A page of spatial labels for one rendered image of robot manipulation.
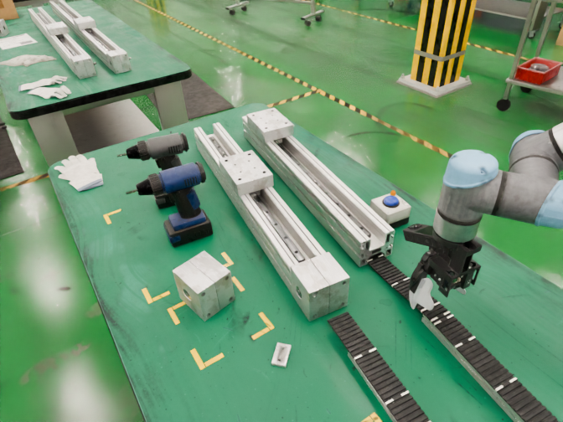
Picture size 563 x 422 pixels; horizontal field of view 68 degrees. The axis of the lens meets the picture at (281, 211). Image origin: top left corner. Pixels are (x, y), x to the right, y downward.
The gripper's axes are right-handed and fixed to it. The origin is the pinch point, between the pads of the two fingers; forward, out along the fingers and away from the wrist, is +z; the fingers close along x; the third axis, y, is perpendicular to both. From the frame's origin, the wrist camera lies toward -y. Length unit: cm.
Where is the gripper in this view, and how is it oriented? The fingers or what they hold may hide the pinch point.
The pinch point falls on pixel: (427, 295)
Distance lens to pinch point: 97.3
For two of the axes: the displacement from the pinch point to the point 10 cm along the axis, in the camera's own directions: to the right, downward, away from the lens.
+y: 4.3, 5.4, -7.2
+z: 0.4, 7.9, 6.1
